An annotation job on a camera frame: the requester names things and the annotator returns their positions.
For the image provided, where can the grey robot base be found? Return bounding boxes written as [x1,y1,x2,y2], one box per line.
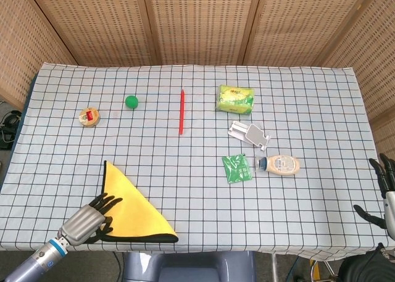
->
[123,251,257,282]

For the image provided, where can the yellow triangular cloth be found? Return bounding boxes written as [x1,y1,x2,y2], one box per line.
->
[98,160,180,244]

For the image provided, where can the cream sauce squeeze bottle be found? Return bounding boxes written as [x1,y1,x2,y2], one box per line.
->
[254,154,301,176]

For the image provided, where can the black padded equipment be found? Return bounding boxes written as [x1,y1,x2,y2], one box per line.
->
[338,243,395,282]

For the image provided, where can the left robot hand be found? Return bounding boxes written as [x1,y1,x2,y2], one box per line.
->
[57,192,123,246]

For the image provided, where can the woven folding screen panel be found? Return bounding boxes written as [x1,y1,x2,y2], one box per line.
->
[0,0,78,110]
[320,0,395,159]
[26,0,163,67]
[242,0,382,68]
[141,0,263,67]

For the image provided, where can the black devices with cables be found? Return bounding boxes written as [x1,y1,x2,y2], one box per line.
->
[0,109,22,150]

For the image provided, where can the yellow white metal stand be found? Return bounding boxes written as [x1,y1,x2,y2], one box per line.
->
[310,259,336,282]

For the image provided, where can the tape roll with red label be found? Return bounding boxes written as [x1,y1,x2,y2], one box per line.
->
[78,106,101,128]

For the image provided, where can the green yellow tissue pack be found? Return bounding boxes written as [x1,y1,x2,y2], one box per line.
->
[215,84,256,115]

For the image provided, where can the white metal table leg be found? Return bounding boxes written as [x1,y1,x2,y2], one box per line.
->
[270,252,278,282]

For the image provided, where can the red pen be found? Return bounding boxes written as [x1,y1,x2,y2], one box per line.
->
[178,89,186,135]

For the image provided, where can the green sachet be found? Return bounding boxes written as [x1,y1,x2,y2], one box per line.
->
[221,153,253,184]

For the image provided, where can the white phone stand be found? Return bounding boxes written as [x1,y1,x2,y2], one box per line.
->
[227,121,271,152]

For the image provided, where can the green ball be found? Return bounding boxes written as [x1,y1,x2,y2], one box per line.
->
[125,94,139,110]

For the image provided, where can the checked tablecloth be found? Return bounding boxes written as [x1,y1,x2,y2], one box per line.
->
[0,62,395,260]

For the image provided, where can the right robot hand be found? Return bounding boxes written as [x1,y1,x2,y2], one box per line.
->
[353,153,395,239]

